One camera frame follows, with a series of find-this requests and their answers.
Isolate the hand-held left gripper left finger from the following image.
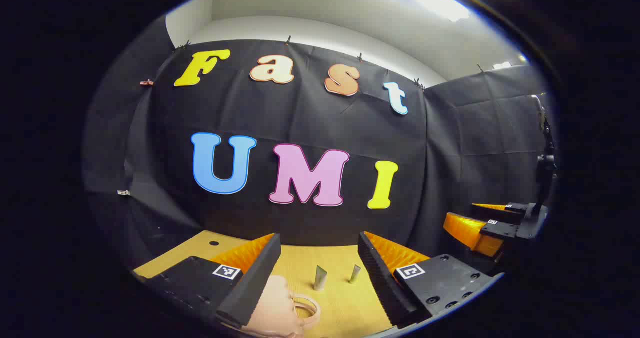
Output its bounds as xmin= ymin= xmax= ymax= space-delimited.
xmin=132 ymin=233 xmax=282 ymax=328

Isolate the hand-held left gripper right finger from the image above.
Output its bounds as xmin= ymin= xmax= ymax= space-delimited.
xmin=357 ymin=231 xmax=505 ymax=328

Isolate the black backdrop cloth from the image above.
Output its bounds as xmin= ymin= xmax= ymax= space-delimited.
xmin=82 ymin=15 xmax=558 ymax=273

